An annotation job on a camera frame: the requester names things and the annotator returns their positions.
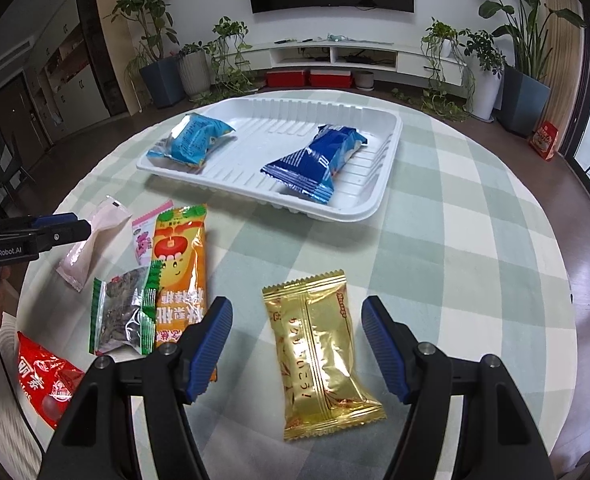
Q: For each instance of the large-leaf plant in blue pot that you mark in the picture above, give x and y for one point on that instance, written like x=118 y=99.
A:
x=525 y=100

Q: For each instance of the red snack packet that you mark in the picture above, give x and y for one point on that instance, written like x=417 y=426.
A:
x=40 y=385

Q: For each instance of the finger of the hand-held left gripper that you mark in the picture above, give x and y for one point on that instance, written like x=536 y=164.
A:
x=55 y=219
x=67 y=235

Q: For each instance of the tall plant in blue pot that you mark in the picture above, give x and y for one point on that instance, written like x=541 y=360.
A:
x=162 y=82

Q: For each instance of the green checked tablecloth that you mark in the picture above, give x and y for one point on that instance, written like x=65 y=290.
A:
x=450 y=260

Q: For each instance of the leafy plant in white pot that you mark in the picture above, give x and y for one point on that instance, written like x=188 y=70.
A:
x=487 y=95

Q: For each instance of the light blue snack packet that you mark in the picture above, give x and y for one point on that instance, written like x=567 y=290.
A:
x=195 y=140

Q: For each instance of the orange snack packet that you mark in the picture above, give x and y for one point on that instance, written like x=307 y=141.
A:
x=180 y=260

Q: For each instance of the person's left forearm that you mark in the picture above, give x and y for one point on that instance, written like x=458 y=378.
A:
x=0 y=440

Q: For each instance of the white plastic tray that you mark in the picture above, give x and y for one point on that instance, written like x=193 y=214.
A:
x=285 y=130

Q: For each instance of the person's left hand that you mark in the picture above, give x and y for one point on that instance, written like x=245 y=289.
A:
x=0 y=305

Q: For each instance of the red storage box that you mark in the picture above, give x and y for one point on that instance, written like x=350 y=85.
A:
x=331 y=79
x=287 y=78

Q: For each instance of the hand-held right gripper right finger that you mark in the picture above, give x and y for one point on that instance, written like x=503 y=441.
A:
x=382 y=345

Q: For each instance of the pale pink snack packet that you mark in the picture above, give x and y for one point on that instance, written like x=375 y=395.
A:
x=92 y=242

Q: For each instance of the teal item on console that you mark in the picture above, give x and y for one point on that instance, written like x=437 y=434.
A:
x=336 y=38

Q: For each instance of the small white plant pot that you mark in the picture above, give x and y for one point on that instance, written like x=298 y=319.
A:
x=364 y=80

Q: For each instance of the dark blue snack packet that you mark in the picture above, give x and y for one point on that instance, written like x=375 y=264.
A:
x=305 y=165

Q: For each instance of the plant in ribbed white pot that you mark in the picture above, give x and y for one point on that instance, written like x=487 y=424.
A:
x=194 y=72

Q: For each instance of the white television console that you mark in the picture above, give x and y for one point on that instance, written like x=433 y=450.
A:
x=415 y=62

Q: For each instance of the pink cartoon snack packet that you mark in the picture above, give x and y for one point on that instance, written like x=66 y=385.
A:
x=142 y=240

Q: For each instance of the dark brown door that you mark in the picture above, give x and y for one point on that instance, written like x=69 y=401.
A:
x=17 y=110

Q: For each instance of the white wall cabinet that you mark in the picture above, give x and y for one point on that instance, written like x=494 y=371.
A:
x=85 y=85

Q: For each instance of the gold snack packet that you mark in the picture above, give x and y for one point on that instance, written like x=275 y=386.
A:
x=315 y=350

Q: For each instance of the trailing pothos plant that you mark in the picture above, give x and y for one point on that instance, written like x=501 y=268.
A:
x=230 y=35

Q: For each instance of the red paper bag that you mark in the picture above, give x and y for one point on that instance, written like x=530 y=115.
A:
x=544 y=140

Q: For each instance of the trailing pothos in white pot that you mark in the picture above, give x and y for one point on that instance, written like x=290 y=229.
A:
x=442 y=40

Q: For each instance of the green clear nut packet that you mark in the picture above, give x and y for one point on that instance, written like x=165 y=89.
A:
x=120 y=315

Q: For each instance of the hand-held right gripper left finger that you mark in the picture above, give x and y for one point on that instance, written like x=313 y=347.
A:
x=210 y=345

